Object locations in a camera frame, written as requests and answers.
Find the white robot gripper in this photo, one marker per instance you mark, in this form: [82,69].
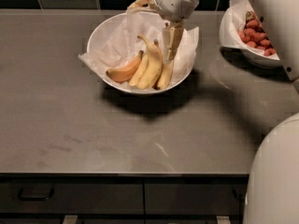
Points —
[172,1]

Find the large yellow banana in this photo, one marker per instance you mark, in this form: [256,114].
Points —
[155,64]

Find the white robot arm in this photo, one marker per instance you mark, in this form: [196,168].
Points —
[273,185]

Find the white paper bowl liner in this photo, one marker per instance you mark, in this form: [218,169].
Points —
[115,44]

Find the white banana bowl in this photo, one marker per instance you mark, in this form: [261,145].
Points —
[102,31]

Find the thin yellow banana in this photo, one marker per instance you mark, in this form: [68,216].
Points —
[140,71]

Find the right yellow banana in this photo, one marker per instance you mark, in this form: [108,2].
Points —
[165,76]

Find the orange ripe banana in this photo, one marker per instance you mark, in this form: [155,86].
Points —
[126,72]

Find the white paper strawberry liner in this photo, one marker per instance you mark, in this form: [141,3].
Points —
[236,22]

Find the pile of red strawberries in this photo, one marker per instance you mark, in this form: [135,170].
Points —
[254,37]

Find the right dark drawer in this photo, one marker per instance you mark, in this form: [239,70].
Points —
[193,199]

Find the dark drawer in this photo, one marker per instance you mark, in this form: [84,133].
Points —
[80,198]
[193,199]

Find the left dark drawer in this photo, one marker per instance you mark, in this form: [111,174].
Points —
[80,198]

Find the right black drawer handle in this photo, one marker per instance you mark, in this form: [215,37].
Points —
[237,196]

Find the black drawer handle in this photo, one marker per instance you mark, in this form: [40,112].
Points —
[34,195]
[237,196]

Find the left black drawer handle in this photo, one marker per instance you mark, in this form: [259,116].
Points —
[34,195]

